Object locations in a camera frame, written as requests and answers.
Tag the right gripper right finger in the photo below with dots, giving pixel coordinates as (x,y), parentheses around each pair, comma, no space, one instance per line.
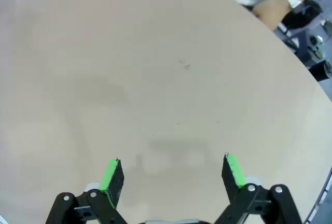
(229,177)

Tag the person's left hand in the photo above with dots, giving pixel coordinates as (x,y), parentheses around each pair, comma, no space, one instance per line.
(271,8)

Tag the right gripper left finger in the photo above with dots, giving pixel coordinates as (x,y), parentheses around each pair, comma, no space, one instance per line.
(114,182)

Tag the black wheeled table base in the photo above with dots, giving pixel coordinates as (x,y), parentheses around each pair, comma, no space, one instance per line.
(298,16)

